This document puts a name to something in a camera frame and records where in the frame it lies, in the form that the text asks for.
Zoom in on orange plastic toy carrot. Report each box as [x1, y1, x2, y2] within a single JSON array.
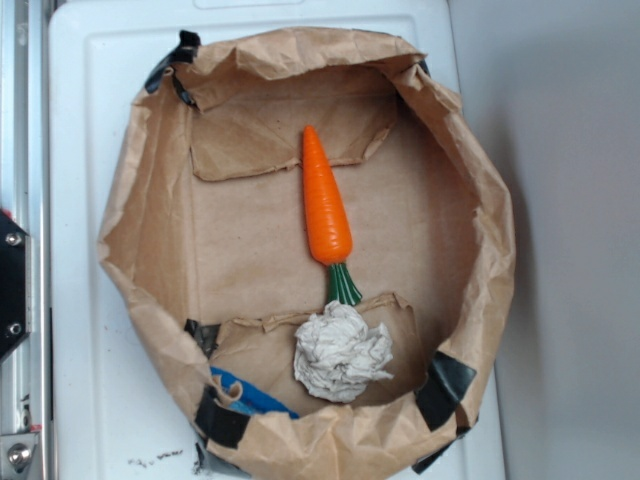
[[302, 125, 362, 306]]

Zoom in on brown paper bag tray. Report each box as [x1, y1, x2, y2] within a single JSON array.
[[98, 27, 515, 479]]

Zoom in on crumpled white paper ball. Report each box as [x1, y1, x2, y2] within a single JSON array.
[[293, 300, 394, 403]]

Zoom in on blue cloth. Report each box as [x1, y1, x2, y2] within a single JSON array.
[[210, 367, 299, 419]]

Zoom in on white plastic tray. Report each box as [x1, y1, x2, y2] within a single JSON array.
[[46, 0, 507, 480]]

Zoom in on aluminium frame rail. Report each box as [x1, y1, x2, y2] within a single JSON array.
[[1, 1, 59, 479]]

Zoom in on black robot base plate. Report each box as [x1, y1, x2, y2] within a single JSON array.
[[0, 210, 29, 362]]

